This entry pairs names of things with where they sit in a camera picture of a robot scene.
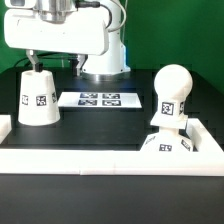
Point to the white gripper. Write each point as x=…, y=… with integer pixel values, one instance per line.
x=56, y=26

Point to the white lamp shade cone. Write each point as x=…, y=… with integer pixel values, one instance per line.
x=38, y=100

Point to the white lamp bulb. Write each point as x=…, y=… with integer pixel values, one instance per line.
x=173, y=83

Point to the white lamp base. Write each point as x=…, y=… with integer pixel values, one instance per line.
x=168, y=139

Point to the white marker plate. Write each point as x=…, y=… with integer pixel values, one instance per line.
x=99, y=100

